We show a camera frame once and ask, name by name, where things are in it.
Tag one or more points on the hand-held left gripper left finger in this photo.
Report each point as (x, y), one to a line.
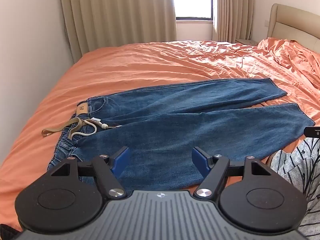
(121, 158)

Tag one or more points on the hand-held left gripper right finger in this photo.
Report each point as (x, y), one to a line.
(199, 158)

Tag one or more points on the blue denim pants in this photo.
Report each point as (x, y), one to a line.
(172, 127)

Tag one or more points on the person's grey patterned clothing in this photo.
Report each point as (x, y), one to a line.
(300, 170)

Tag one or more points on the tan fabric belt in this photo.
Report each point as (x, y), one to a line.
(62, 127)

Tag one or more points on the crumpled orange duvet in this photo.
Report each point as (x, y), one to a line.
(295, 57)

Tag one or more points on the orange bed sheet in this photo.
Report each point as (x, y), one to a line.
(150, 65)

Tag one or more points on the beige padded headboard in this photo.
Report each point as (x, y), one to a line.
(292, 22)

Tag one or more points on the beige nightstand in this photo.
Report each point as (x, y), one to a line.
(246, 41)

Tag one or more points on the beige curtain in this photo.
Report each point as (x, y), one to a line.
(231, 7)
(117, 15)

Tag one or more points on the window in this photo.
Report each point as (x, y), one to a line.
(192, 2)

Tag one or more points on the wall outlet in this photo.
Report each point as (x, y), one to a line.
(266, 23)

